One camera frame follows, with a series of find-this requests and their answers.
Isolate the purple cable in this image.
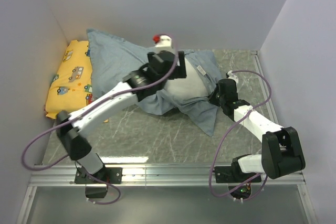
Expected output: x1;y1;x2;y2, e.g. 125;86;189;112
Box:
208;70;272;199
20;39;179;205

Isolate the yellow cartoon car pillow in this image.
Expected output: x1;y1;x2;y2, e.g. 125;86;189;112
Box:
45;40;94;119

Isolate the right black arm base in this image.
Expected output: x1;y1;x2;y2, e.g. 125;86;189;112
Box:
213;166;261;201

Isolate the grey striped pillowcase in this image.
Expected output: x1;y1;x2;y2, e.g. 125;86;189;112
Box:
87;28;222;136

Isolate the white pillow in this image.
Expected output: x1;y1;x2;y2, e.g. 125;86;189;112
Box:
164;59;208;100

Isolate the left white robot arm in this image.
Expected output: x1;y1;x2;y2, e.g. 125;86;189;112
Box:
56;50;186;183

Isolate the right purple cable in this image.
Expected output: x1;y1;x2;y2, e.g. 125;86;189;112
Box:
208;70;272;199

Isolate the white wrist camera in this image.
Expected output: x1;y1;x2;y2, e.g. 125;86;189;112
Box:
153;34;175;54
226;70;239;84

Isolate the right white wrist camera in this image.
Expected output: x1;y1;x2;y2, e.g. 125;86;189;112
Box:
226;70;239;84

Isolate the aluminium front rail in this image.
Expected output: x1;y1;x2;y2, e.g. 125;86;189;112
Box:
28;163;307;188

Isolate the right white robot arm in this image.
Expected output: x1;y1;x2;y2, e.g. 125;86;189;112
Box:
209;78;306;183

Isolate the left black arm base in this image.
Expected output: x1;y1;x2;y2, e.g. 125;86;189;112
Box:
74;167;122;205

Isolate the aluminium right side rail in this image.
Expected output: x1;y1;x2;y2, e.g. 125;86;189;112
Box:
250;50;282;125

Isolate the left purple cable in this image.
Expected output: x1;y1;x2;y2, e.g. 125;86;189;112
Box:
20;39;179;205

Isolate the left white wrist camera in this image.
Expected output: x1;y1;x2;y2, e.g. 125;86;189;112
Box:
153;34;175;54

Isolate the aluminium rail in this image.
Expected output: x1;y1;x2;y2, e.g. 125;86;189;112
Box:
28;163;307;188
250;50;282;125

